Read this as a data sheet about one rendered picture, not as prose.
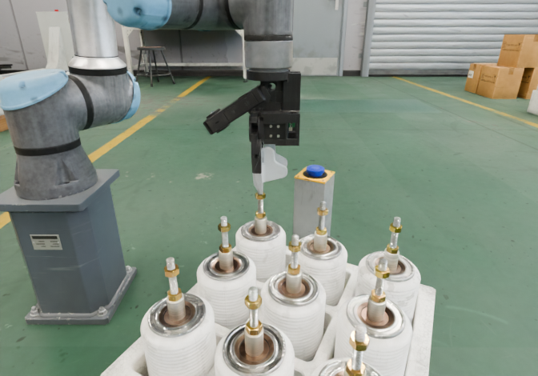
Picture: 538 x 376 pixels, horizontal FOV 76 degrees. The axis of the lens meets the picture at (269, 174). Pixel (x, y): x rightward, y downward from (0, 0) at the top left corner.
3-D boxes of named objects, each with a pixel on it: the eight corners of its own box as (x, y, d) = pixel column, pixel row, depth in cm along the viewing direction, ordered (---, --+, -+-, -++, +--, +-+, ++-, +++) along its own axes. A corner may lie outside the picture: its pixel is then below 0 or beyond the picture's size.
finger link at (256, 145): (260, 176, 56) (260, 123, 53) (251, 176, 56) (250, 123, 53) (262, 167, 61) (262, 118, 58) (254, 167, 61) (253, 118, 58)
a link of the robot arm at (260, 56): (241, 41, 49) (246, 40, 57) (242, 74, 51) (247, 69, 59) (293, 41, 49) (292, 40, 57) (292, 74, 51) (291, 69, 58)
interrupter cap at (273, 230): (244, 222, 69) (243, 218, 69) (281, 223, 69) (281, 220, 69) (238, 242, 62) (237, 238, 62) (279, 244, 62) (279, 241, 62)
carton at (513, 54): (540, 67, 333) (550, 34, 321) (516, 67, 332) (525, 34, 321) (519, 65, 360) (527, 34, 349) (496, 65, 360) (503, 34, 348)
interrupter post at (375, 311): (385, 326, 45) (388, 306, 43) (366, 323, 45) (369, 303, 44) (383, 312, 47) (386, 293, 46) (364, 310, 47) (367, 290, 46)
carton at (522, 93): (549, 98, 344) (559, 67, 332) (525, 98, 343) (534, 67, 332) (528, 94, 371) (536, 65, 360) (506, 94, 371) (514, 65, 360)
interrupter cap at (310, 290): (316, 313, 47) (316, 309, 46) (262, 304, 48) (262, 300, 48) (321, 277, 53) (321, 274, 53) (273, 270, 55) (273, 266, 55)
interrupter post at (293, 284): (300, 297, 50) (301, 278, 48) (283, 294, 50) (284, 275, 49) (302, 286, 52) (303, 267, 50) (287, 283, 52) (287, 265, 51)
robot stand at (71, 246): (24, 324, 76) (-19, 204, 65) (70, 271, 94) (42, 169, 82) (108, 325, 76) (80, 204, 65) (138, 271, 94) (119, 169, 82)
